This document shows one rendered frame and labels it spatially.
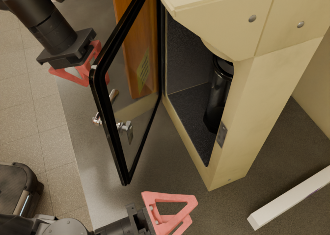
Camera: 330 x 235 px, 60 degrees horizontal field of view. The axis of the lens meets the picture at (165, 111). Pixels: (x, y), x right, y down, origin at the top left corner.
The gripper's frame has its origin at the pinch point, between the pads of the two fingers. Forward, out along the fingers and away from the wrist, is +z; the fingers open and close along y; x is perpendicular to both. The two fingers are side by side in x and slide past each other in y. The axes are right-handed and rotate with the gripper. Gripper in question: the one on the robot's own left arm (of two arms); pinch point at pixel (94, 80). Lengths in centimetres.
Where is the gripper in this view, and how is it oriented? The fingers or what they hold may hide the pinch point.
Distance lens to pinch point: 57.2
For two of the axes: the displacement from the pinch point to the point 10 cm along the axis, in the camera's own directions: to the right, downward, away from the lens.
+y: -8.6, 0.4, 5.0
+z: 4.1, 6.2, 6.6
